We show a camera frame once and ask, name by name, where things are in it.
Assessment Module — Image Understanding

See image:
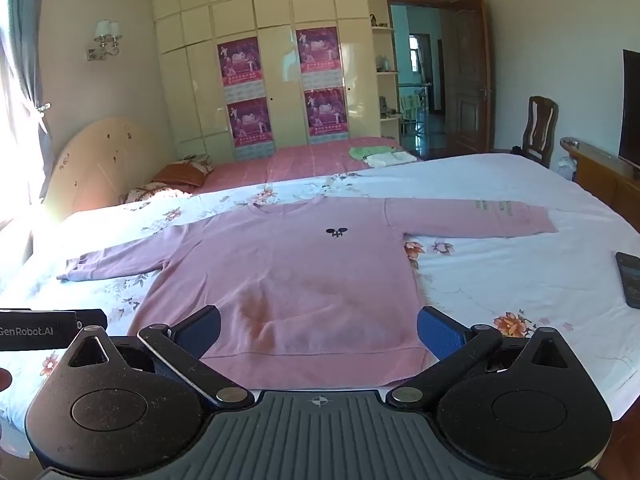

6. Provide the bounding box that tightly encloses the white folded cloth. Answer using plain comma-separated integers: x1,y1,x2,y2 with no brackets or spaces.
364,152,417,167

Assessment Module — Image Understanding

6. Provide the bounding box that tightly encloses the green folded cloth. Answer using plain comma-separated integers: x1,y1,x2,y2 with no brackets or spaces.
348,146,403,162

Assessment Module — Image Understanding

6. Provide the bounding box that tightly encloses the wall lamp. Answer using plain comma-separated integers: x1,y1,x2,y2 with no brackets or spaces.
86,20,124,62

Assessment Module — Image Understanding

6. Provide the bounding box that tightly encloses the grey curtain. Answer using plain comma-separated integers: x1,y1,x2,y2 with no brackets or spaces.
0,0,53,211

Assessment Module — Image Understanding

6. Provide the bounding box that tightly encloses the black phone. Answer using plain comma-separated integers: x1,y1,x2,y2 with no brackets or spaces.
615,251,640,310

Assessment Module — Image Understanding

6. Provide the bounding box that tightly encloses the pink checked bedsheet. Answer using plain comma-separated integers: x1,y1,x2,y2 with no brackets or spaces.
195,136,423,195

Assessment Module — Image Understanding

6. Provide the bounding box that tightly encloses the cream wardrobe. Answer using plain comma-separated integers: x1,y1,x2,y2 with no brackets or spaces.
147,0,478,163

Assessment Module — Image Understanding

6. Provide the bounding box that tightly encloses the wooden chair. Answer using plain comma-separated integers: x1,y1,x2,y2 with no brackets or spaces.
510,96,560,167

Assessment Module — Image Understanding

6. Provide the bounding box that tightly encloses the brown wooden door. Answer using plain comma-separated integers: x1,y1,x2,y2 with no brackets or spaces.
440,0,493,153

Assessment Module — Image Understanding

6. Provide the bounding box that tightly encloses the cream headboard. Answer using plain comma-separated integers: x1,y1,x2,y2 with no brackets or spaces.
44,116,177,221

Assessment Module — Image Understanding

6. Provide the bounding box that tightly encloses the white floral bedsheet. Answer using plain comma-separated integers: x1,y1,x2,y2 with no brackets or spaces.
0,152,640,461

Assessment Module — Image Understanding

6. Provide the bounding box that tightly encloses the wooden cabinet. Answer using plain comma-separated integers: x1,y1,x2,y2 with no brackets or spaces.
560,136,640,233

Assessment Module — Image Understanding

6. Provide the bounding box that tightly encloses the red and white pillow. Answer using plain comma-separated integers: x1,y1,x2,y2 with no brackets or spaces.
118,185,193,206

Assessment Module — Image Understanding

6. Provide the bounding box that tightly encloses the pink sweater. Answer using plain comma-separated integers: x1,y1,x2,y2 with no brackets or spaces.
56,195,558,390

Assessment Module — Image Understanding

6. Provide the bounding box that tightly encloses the purple wall poster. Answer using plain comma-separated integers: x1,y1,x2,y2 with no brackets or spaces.
304,86,349,143
295,26,343,90
227,97,276,160
217,36,263,103

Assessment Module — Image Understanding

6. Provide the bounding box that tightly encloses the black television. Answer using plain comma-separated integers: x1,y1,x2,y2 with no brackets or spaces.
618,49,640,168

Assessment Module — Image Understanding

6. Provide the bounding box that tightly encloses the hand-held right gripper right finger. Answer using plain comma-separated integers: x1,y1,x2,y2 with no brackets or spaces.
385,306,573,408

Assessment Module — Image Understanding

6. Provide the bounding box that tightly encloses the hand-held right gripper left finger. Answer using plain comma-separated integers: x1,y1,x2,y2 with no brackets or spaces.
55,306,255,409

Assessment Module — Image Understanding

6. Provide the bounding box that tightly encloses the orange patterned pillow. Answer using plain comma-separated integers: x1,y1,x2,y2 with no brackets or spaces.
151,154,216,188

